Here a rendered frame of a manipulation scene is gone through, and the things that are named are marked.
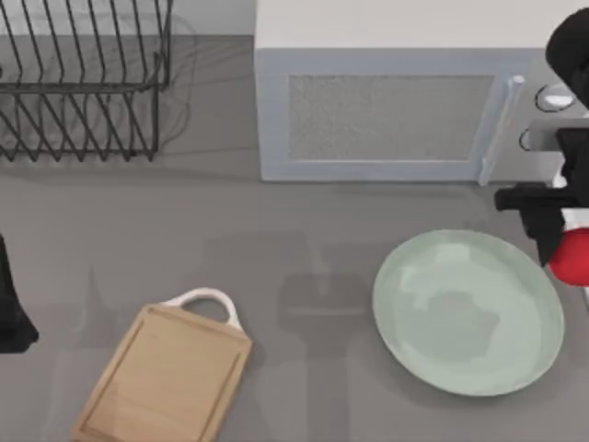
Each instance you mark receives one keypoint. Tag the pale green plate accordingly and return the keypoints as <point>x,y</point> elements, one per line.
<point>465,317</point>

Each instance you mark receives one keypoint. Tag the grey microwave knob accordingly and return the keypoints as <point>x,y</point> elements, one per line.
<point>524,139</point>
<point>554,98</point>

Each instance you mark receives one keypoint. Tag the red and white cup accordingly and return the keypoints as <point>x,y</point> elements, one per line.
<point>575,258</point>

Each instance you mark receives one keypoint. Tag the pale microwave oven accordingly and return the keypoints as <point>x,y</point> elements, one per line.
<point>391,23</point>

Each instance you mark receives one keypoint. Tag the pale blue microwave door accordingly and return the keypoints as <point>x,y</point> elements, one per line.
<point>276,115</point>

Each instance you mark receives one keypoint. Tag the wooden cutting board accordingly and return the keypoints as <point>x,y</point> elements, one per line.
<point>165,364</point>

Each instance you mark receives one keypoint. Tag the pale grey rounded box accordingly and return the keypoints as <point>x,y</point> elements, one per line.
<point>545,136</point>

